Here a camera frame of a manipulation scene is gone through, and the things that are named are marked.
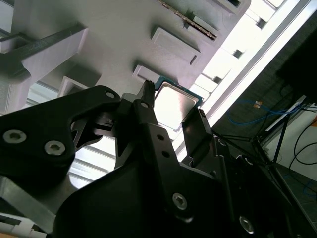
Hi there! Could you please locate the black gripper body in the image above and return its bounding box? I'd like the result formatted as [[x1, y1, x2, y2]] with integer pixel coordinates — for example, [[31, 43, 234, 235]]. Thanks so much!
[[51, 162, 235, 238]]

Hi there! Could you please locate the silver CPU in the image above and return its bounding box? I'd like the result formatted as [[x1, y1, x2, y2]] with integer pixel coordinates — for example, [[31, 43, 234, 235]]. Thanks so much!
[[153, 75, 205, 131]]

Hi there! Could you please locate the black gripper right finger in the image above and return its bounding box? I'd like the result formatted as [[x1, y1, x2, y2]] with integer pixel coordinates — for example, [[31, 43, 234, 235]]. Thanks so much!
[[182, 108, 302, 238]]

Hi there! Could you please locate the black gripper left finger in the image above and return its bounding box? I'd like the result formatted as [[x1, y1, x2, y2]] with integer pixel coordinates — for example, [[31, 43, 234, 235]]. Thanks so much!
[[0, 79, 194, 222]]

